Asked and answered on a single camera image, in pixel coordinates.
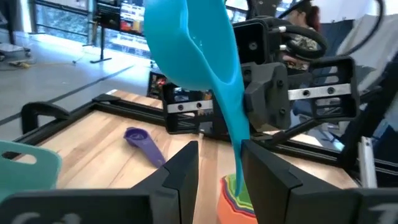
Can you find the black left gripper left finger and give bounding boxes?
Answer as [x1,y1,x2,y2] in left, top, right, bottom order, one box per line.
[130,140,200,224]

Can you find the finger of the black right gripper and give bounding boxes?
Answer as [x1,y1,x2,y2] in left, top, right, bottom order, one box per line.
[243,62,292,133]
[212,93,233,139]

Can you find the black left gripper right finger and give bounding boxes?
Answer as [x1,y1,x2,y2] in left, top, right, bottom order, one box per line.
[241,139,359,224]

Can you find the nested rainbow measuring cups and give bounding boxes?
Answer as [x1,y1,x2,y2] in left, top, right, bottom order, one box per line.
[222,173,256,217]

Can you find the large orange measuring cup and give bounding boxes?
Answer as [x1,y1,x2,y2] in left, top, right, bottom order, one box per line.
[216,175,259,224]

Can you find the small dark blue measuring cup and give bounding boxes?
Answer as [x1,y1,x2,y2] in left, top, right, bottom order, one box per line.
[123,126,167,169]

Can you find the light blue measuring cup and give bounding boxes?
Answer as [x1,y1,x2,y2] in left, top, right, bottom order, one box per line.
[142,0,251,197]

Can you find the teal plastic basket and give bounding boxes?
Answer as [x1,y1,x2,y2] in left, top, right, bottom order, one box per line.
[0,139,63,203]

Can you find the silver aluminium extrusion bar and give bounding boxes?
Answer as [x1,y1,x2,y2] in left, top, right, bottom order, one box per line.
[357,136,379,189]

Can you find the grey plastic sheet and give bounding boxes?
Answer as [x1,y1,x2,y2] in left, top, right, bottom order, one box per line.
[335,14,398,91]

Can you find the person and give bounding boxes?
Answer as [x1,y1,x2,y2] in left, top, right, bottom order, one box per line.
[279,1,323,71]

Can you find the dark display screens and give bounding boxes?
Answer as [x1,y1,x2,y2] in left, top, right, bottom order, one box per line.
[93,0,153,35]

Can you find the black floor stand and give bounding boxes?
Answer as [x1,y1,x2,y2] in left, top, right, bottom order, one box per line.
[90,26,113,65]

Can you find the black cable loop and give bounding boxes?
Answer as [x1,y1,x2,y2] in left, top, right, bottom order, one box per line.
[270,24,329,60]

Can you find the black metal table frame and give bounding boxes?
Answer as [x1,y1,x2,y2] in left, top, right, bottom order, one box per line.
[12,52,398,187]

